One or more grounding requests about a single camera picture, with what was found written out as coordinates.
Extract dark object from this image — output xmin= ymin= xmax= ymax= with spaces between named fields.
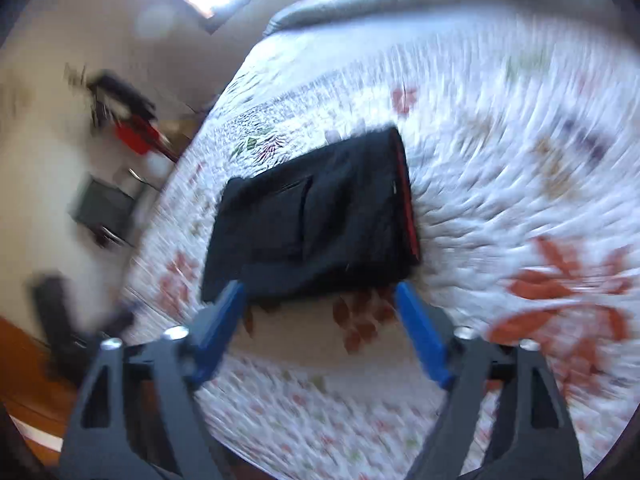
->
xmin=29 ymin=274 xmax=137 ymax=378

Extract floral quilted bedspread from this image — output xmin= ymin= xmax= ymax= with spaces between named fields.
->
xmin=122 ymin=17 xmax=640 ymax=466

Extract black pants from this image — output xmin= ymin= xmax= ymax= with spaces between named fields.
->
xmin=200 ymin=126 xmax=422 ymax=307

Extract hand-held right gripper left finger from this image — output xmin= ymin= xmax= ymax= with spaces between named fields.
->
xmin=60 ymin=280 xmax=248 ymax=480

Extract red and black object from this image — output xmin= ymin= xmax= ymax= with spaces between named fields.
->
xmin=86 ymin=72 xmax=177 ymax=162

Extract dark box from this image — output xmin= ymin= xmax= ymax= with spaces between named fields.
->
xmin=69 ymin=172 xmax=140 ymax=249

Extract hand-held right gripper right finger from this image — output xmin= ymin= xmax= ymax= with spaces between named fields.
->
xmin=395 ymin=280 xmax=583 ymax=480

